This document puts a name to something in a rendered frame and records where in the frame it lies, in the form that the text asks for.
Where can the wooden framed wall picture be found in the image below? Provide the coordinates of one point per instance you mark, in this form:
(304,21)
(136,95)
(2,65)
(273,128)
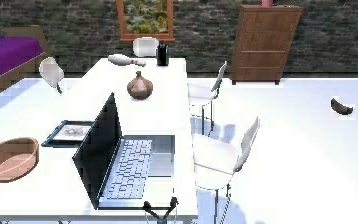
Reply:
(145,16)

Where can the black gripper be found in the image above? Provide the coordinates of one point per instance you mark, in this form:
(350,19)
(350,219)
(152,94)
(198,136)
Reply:
(162,220)

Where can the white table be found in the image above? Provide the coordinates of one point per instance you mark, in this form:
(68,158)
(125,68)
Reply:
(163,110)

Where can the brown round bowl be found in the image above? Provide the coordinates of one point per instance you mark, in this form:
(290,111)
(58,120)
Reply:
(12,161)

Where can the open black silver laptop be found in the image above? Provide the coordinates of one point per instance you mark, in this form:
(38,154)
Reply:
(97,156)

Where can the brown wooden chest of drawers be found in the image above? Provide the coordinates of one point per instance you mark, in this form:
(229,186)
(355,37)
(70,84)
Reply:
(265,43)

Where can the white chair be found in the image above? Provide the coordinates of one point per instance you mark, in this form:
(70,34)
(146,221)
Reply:
(213,163)
(200,91)
(51,71)

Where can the brown round vase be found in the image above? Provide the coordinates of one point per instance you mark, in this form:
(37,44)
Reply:
(139,87)

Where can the bed with purple cover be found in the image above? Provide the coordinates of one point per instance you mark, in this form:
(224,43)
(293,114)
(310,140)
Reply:
(15,51)

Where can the dark framed picture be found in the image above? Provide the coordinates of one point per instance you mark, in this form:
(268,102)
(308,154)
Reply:
(70,132)

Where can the white bowling pin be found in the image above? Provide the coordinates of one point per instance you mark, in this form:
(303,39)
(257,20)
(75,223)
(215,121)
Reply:
(120,59)

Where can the pink vase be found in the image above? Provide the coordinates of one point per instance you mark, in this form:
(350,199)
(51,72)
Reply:
(267,3)

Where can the dark brown curved object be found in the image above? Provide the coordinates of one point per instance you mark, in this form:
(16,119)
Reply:
(341,108)

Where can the black cup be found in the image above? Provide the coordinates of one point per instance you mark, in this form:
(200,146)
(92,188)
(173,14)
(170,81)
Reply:
(162,55)

